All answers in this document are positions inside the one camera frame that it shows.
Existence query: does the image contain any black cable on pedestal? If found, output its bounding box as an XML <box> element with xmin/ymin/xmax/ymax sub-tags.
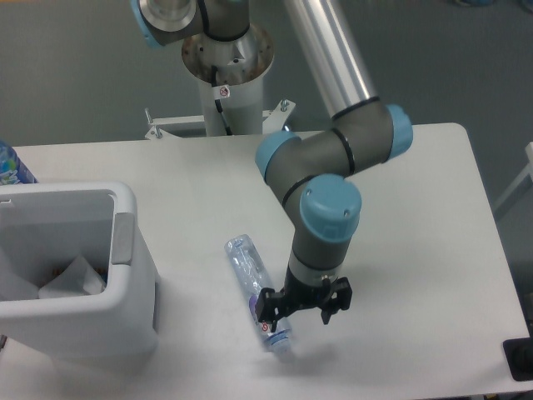
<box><xmin>210</xmin><ymin>64</ymin><xmax>234</xmax><ymax>137</ymax></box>

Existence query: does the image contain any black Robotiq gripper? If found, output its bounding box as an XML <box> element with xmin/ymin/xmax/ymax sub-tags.
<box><xmin>255</xmin><ymin>268</ymin><xmax>352</xmax><ymax>333</ymax></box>

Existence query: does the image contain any white pedestal base bracket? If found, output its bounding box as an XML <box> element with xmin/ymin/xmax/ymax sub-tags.
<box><xmin>144</xmin><ymin>99</ymin><xmax>296</xmax><ymax>140</ymax></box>

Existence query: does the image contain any white frame at right edge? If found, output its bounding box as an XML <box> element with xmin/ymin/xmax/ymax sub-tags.
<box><xmin>492</xmin><ymin>142</ymin><xmax>532</xmax><ymax>221</ymax></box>

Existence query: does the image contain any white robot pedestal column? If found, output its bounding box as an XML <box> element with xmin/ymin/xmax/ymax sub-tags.
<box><xmin>182</xmin><ymin>24</ymin><xmax>274</xmax><ymax>137</ymax></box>

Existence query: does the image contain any clear crushed plastic bottle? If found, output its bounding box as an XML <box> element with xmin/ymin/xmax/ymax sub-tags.
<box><xmin>224</xmin><ymin>234</ymin><xmax>294</xmax><ymax>363</ymax></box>

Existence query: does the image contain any blue labelled bottle at edge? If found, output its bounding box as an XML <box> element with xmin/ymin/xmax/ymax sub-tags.
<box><xmin>1</xmin><ymin>141</ymin><xmax>38</xmax><ymax>186</ymax></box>

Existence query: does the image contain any white plastic wrapper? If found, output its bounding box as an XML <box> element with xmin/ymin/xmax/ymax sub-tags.
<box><xmin>38</xmin><ymin>256</ymin><xmax>107</xmax><ymax>299</ymax></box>

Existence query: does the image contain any black device at table corner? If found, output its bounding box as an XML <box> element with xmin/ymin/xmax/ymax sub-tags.
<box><xmin>503</xmin><ymin>337</ymin><xmax>532</xmax><ymax>382</ymax></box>

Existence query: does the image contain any white trash can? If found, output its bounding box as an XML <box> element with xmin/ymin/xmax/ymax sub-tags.
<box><xmin>1</xmin><ymin>182</ymin><xmax>159</xmax><ymax>358</ymax></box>

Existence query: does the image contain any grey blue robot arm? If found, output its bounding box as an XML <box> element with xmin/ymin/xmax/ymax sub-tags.
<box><xmin>131</xmin><ymin>1</ymin><xmax>413</xmax><ymax>327</ymax></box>

